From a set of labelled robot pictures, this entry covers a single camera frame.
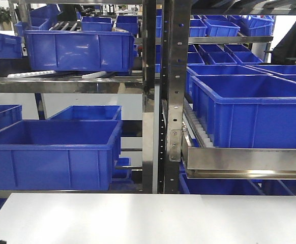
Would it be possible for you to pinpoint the blue bin upper left shelf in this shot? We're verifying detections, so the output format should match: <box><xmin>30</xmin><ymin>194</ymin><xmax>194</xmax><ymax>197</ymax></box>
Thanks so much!
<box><xmin>24</xmin><ymin>30</ymin><xmax>134</xmax><ymax>72</ymax></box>

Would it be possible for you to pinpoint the stainless steel left rack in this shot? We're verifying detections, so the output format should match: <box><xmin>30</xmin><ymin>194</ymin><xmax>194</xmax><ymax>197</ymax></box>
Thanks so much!
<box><xmin>0</xmin><ymin>1</ymin><xmax>160</xmax><ymax>193</ymax></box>

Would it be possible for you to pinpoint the stainless steel shelf rack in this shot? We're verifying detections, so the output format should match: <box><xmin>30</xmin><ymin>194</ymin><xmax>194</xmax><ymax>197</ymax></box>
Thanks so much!
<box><xmin>160</xmin><ymin>1</ymin><xmax>296</xmax><ymax>193</ymax></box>

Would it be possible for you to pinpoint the blue bin behind lower left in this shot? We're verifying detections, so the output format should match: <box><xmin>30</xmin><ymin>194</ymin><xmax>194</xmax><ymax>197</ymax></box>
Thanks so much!
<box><xmin>48</xmin><ymin>105</ymin><xmax>122</xmax><ymax>120</ymax></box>

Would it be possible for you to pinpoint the blue bin left rack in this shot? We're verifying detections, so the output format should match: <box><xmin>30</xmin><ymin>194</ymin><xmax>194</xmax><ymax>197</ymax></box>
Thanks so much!
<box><xmin>0</xmin><ymin>120</ymin><xmax>123</xmax><ymax>191</ymax></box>

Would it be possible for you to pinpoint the large blue bin on shelf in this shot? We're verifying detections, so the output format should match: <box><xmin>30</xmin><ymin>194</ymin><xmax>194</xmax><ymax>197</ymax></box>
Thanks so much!
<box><xmin>191</xmin><ymin>75</ymin><xmax>296</xmax><ymax>149</ymax></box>

